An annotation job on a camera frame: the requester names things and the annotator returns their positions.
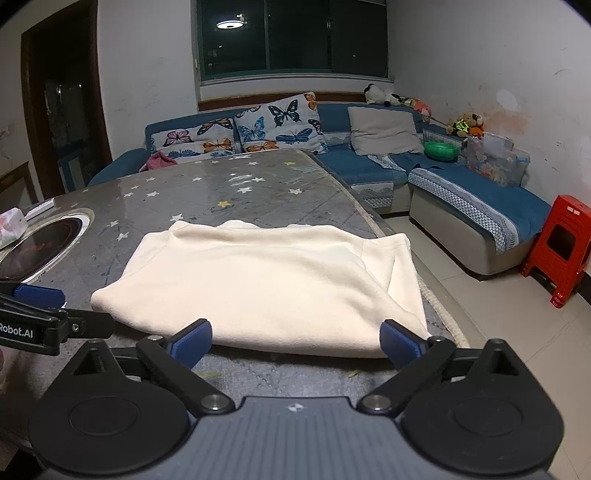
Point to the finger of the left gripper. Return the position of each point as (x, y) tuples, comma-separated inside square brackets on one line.
[(84, 324), (41, 297)]

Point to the white remote control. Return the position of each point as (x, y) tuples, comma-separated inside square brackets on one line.
[(40, 209)]

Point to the butterfly cushion left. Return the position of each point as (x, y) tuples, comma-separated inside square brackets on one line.
[(212, 139)]

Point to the round black induction cooktop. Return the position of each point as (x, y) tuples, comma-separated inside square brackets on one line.
[(43, 245)]

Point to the pink cloth on sofa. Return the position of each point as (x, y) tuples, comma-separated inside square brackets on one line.
[(157, 160)]

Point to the grey plain cushion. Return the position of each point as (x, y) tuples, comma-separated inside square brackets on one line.
[(383, 131)]

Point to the blue corner sofa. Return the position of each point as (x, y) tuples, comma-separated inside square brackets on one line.
[(486, 227)]

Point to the green bowl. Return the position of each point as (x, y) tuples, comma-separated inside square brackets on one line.
[(441, 152)]

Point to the butterfly cushion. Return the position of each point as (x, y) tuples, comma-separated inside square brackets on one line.
[(289, 123), (212, 139)]

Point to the black white plush toy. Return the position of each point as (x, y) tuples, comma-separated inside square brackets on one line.
[(376, 95)]

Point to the red plastic stool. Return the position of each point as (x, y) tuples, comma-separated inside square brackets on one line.
[(562, 251)]

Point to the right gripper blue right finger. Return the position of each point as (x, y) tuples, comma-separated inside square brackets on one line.
[(417, 362)]

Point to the dark wooden door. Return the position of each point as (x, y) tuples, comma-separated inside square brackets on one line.
[(62, 99)]

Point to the butterfly cushion right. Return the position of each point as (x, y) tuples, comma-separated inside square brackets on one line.
[(289, 123)]

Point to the white pink tissue pack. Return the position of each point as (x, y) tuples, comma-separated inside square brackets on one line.
[(12, 227)]

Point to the orange yellow plush toys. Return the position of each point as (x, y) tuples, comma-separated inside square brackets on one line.
[(469, 125)]

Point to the clear plastic storage box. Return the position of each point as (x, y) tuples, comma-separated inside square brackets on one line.
[(495, 157)]

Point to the dark window with frame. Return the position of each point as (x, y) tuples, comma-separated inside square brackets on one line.
[(245, 38)]

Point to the cream white sweater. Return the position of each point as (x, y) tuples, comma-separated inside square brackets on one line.
[(314, 290)]

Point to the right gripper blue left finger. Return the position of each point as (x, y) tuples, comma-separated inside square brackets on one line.
[(169, 363)]

